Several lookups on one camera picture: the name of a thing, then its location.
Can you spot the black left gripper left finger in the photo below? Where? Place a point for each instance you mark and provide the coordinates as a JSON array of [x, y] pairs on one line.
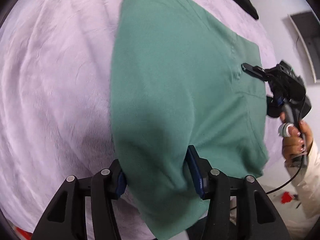
[[107, 185]]

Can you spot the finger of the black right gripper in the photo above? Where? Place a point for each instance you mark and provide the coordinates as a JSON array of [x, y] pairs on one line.
[[255, 71]]

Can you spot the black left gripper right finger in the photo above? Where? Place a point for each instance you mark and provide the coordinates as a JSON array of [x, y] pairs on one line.
[[213, 185]]

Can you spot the green garment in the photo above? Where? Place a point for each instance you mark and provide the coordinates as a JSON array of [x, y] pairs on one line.
[[177, 81]]

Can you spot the cream right sleeve forearm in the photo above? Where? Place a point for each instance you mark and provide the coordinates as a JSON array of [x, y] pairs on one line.
[[306, 184]]

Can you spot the person's right hand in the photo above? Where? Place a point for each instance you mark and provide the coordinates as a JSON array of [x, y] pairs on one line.
[[299, 142]]

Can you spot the grey framed panel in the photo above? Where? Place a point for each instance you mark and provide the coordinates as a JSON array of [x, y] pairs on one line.
[[306, 25]]

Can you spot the red object on floor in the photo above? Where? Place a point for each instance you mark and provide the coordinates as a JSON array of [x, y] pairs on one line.
[[286, 197]]

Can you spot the red object under bed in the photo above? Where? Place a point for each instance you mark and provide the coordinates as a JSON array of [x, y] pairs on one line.
[[23, 235]]

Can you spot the lilac fleece bed blanket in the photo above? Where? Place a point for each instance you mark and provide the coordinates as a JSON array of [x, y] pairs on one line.
[[55, 94]]

